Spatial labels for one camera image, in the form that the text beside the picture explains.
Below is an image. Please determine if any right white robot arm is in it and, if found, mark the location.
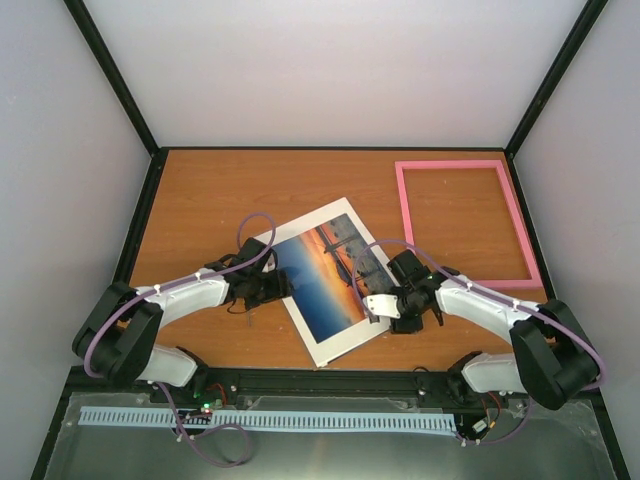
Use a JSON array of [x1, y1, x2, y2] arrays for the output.
[[381, 250, 603, 410]]

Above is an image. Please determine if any black aluminium rail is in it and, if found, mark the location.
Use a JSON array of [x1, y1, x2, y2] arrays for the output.
[[69, 364, 596, 406]]

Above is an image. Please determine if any light blue cable duct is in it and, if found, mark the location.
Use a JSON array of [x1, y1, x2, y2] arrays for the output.
[[77, 406, 456, 436]]

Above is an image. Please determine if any sunset photo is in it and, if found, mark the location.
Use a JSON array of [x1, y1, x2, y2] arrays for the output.
[[274, 213, 394, 346]]

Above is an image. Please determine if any pink picture frame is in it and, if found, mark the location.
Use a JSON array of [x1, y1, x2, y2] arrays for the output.
[[395, 159, 543, 290]]

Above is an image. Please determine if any white mat board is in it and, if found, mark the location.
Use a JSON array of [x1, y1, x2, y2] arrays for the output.
[[272, 197, 397, 368]]

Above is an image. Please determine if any metal base plate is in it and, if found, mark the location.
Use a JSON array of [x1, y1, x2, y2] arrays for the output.
[[33, 393, 626, 479]]

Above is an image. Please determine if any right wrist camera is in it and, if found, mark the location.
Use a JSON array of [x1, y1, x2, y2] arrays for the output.
[[363, 294, 401, 323]]

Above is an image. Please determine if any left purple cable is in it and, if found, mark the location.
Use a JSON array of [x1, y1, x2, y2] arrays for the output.
[[83, 212, 279, 467]]

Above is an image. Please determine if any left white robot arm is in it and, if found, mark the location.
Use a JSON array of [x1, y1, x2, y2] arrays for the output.
[[72, 238, 293, 403]]

